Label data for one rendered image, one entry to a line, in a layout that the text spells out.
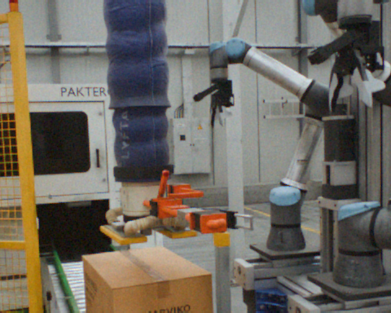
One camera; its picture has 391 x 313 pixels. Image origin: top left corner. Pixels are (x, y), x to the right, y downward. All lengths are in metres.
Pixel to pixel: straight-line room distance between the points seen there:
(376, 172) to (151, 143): 0.77
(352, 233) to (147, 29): 0.98
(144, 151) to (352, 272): 0.82
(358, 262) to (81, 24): 9.79
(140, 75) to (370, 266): 0.98
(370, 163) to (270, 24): 10.24
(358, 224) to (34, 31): 9.80
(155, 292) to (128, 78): 0.79
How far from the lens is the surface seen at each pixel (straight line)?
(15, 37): 2.51
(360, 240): 1.47
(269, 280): 1.91
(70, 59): 10.73
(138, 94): 1.79
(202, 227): 1.29
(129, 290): 1.85
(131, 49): 1.80
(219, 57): 2.10
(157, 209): 1.62
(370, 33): 1.22
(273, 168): 11.57
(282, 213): 1.90
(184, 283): 1.91
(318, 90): 1.91
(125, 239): 1.73
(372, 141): 1.68
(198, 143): 10.68
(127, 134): 1.80
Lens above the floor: 1.46
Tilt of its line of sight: 6 degrees down
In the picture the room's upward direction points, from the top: 2 degrees counter-clockwise
